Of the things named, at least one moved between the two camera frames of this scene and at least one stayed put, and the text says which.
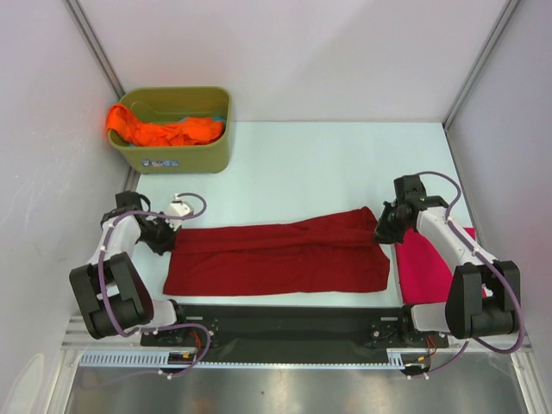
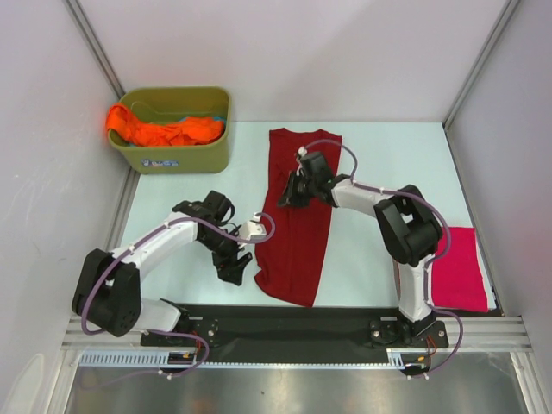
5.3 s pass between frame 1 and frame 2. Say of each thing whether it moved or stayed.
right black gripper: moved
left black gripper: moved
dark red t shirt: moved
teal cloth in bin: stayed
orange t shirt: stayed
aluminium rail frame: stayed
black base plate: stayed
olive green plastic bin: stayed
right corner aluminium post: stayed
